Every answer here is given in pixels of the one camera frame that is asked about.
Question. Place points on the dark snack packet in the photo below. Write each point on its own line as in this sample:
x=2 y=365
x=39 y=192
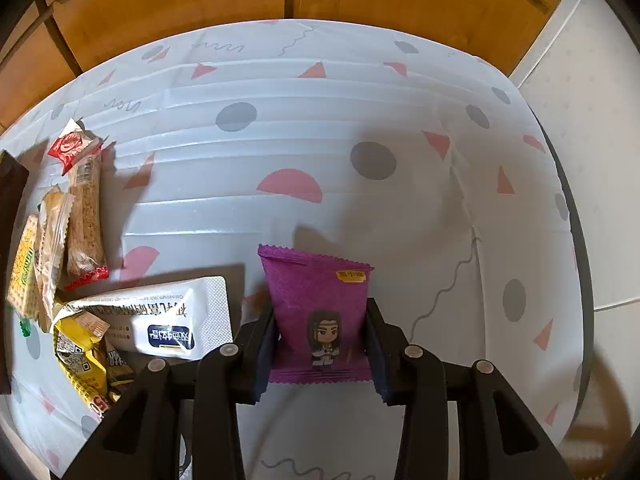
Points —
x=118 y=365

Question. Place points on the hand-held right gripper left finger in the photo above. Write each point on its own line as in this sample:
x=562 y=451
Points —
x=263 y=360

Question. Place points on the white gold powder stick packet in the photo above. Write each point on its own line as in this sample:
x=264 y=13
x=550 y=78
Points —
x=170 y=310

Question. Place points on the green yellow snack packet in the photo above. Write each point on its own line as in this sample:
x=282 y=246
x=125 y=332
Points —
x=22 y=270

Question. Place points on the sesame bar packet red ends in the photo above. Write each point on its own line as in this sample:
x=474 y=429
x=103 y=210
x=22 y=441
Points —
x=85 y=210

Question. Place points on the wooden cabinet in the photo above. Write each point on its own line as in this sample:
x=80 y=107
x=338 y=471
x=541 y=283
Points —
x=400 y=0

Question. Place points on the tan pastry packet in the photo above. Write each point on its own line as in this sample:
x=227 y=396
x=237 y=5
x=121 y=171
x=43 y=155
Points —
x=52 y=240

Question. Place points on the purple snack packet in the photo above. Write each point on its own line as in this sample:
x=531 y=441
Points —
x=310 y=290

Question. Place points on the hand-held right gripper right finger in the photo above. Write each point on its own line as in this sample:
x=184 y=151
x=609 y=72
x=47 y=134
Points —
x=376 y=360

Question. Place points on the white patterned tablecloth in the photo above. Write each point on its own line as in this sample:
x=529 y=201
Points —
x=300 y=110

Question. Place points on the dark brown gift box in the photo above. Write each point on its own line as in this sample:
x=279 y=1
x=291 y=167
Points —
x=10 y=200

